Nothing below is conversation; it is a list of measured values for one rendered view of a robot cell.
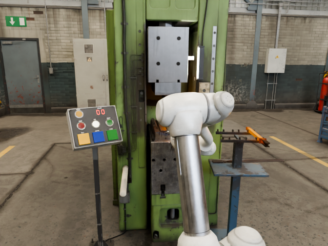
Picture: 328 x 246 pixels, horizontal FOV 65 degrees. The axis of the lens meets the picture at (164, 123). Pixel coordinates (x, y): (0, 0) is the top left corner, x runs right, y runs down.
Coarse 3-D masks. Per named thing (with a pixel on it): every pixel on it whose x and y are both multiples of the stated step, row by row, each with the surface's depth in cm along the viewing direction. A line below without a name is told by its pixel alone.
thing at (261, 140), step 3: (246, 129) 210; (249, 129) 204; (252, 129) 204; (249, 132) 202; (252, 132) 195; (255, 132) 195; (255, 135) 189; (258, 135) 187; (258, 138) 182; (261, 138) 178; (264, 138) 178; (261, 141) 178; (264, 141) 172; (267, 141) 172; (264, 144) 173; (267, 144) 169
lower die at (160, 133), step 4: (152, 120) 241; (156, 120) 241; (160, 124) 220; (156, 128) 211; (160, 128) 207; (164, 128) 208; (156, 132) 202; (160, 132) 202; (164, 132) 202; (156, 136) 202; (160, 136) 203; (164, 136) 203; (168, 136) 203
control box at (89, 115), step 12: (84, 108) 179; (96, 108) 183; (108, 108) 187; (72, 120) 173; (84, 120) 177; (96, 120) 180; (72, 132) 170; (84, 132) 174; (120, 132) 186; (72, 144) 172; (84, 144) 171; (96, 144) 175; (108, 144) 184
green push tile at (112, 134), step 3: (114, 129) 184; (108, 132) 181; (111, 132) 182; (114, 132) 183; (108, 135) 180; (111, 135) 181; (114, 135) 182; (117, 135) 183; (108, 138) 180; (111, 138) 180; (114, 138) 181; (117, 138) 182
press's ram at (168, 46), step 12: (156, 36) 185; (168, 36) 186; (180, 36) 187; (156, 48) 187; (168, 48) 188; (180, 48) 189; (156, 60) 189; (168, 60) 190; (180, 60) 190; (156, 72) 191; (168, 72) 192; (180, 72) 193
